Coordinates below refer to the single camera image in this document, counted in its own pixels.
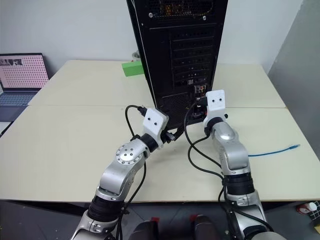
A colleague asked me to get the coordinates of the blue ethernet cable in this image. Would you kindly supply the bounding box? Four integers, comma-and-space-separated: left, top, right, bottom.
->
247, 144, 301, 158

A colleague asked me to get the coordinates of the grey partition panel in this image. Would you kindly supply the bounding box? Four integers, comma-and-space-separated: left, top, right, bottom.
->
266, 0, 320, 162

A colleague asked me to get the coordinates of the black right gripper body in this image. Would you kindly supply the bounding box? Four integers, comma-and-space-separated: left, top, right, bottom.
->
198, 103, 209, 118

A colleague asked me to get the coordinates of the black white checkered cube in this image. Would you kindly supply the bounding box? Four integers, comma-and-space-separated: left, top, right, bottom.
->
307, 199, 320, 229

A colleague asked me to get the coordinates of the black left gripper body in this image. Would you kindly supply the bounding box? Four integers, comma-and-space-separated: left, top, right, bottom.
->
160, 126, 176, 145

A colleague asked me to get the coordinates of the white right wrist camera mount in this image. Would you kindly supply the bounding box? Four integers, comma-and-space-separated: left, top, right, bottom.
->
204, 89, 226, 124

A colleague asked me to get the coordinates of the open laptop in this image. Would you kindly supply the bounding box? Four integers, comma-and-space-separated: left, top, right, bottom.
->
0, 52, 50, 138

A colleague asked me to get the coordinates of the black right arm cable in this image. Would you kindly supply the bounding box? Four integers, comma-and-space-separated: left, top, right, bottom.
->
184, 96, 275, 233

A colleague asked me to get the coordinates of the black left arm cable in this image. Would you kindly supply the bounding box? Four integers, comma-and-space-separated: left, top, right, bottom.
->
115, 104, 149, 240

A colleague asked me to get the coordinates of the black computer tower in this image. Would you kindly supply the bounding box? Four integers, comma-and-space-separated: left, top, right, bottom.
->
126, 0, 229, 128

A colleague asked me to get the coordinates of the green box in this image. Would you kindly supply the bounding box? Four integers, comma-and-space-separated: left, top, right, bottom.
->
121, 61, 145, 78

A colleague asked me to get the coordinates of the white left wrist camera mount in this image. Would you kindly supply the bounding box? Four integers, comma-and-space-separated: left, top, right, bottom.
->
142, 107, 170, 148

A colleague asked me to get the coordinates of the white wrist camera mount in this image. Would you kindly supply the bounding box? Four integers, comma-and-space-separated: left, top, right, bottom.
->
204, 89, 226, 124
142, 107, 170, 148

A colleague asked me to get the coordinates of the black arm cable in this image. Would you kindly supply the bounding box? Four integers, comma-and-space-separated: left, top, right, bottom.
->
115, 104, 149, 240
184, 96, 275, 233

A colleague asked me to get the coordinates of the dark rounded shape red tab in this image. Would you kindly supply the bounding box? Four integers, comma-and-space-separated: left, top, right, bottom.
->
131, 216, 161, 240

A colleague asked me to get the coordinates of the red and white small object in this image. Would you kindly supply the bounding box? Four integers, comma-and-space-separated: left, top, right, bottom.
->
296, 201, 318, 215

